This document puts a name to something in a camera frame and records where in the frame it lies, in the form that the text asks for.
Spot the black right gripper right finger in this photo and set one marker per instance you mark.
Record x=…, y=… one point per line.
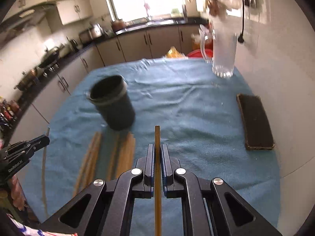
x=210, y=207

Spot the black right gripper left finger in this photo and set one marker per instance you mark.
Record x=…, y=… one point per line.
x=106, y=208

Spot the dark green utensil holder cup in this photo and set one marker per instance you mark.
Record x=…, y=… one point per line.
x=110, y=98

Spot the thin grey chopstick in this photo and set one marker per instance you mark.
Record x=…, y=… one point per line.
x=44, y=200

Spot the sauce bottles group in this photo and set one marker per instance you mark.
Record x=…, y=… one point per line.
x=9, y=112

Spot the steel cooking pot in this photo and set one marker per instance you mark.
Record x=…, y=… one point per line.
x=28, y=79

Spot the black smartphone brown case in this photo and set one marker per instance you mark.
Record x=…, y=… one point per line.
x=258, y=134

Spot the blue towel table cloth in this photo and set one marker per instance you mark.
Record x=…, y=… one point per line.
x=200, y=123

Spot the black wok on stove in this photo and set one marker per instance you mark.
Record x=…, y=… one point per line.
x=49, y=57

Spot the electric kettle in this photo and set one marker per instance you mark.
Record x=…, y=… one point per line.
x=73, y=44

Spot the silver rice cooker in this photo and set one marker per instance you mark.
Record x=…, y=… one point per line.
x=90, y=34

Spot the range hood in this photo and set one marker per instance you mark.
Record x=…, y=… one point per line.
x=27, y=17

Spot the red plastic basin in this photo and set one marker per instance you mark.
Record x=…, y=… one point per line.
x=198, y=54

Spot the yellow plastic bag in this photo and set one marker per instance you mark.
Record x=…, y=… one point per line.
x=173, y=53

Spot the brown clay pot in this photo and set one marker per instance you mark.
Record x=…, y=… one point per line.
x=118, y=25

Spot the clear glass mug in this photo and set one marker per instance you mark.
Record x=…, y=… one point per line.
x=224, y=41

